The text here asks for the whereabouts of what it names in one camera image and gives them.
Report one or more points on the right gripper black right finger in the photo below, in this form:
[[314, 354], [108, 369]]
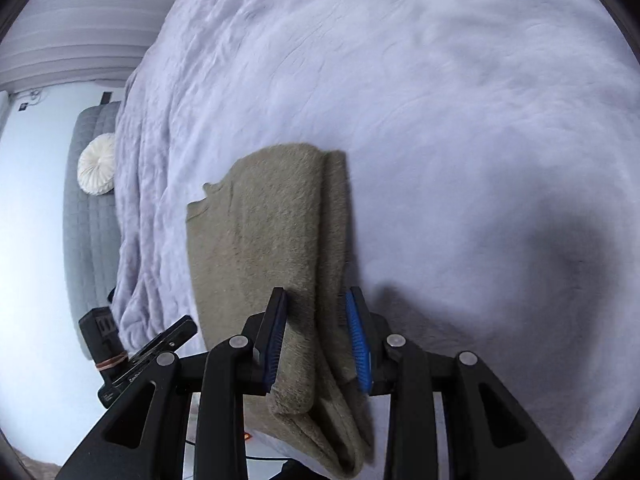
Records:
[[447, 414]]

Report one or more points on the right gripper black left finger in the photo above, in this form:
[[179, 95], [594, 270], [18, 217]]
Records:
[[142, 435]]

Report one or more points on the olive brown knit sweater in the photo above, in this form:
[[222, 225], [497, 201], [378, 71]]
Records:
[[280, 218]]

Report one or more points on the white round pleated cushion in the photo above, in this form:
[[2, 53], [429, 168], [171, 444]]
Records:
[[96, 165]]

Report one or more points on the lavender plush bed blanket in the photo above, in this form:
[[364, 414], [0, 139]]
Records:
[[493, 156]]

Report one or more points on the grey curtain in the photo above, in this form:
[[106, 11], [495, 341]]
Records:
[[62, 41]]

